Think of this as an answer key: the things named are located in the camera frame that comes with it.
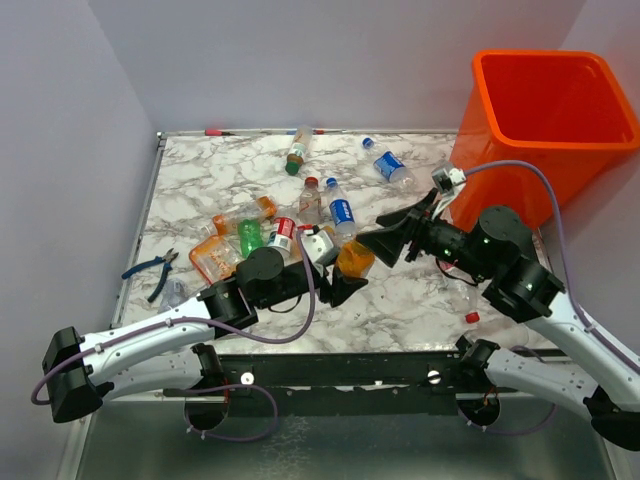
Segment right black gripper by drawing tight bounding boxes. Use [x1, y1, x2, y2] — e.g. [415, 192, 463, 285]
[356, 187, 493, 280]

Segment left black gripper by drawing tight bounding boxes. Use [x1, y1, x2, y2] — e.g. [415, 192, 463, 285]
[256, 251, 368, 311]

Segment orange juice bottle front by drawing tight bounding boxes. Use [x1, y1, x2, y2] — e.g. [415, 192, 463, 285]
[335, 240, 376, 278]

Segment blue Pepsi bottle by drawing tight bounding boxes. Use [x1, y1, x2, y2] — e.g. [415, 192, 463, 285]
[326, 177, 357, 237]

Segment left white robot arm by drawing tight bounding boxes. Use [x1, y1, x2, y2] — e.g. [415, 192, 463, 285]
[31, 247, 368, 424]

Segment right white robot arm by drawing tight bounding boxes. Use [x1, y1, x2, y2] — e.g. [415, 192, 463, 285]
[356, 191, 639, 451]

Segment orange plastic bin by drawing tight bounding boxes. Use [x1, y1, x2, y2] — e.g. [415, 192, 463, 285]
[450, 50, 639, 230]

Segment far blue label bottle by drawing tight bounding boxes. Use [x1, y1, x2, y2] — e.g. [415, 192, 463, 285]
[361, 137, 417, 191]

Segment red label clear bottle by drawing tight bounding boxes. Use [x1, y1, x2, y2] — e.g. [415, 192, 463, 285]
[266, 216, 296, 260]

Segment red cap clear bottle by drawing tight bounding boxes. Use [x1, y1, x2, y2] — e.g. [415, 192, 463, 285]
[298, 177, 322, 225]

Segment green plastic bottle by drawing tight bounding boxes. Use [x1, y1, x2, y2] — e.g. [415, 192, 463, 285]
[237, 219, 264, 258]

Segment blue red pen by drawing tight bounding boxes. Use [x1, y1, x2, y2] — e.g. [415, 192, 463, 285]
[285, 129, 348, 136]

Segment green cap tea bottle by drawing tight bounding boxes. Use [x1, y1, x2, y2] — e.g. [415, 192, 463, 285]
[285, 125, 313, 176]

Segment large orange label bottle left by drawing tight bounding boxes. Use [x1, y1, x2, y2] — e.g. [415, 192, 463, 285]
[189, 235, 243, 284]

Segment orange label crushed bottle left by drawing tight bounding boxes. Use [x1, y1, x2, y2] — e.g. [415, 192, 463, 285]
[200, 196, 277, 236]

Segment red marker pen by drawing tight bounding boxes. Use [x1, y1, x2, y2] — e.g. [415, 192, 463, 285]
[204, 129, 235, 137]

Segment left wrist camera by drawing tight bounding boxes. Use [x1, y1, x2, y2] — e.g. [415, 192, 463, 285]
[302, 225, 340, 267]

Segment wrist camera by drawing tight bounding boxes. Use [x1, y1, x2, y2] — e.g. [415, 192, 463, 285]
[431, 161, 466, 218]
[302, 225, 340, 267]

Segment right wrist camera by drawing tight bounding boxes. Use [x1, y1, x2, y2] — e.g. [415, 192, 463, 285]
[431, 161, 466, 218]

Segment black base frame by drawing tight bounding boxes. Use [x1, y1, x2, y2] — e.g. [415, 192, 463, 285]
[219, 351, 495, 417]

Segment blue handled pliers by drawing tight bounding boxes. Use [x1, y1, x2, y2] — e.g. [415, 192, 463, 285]
[121, 247, 180, 304]

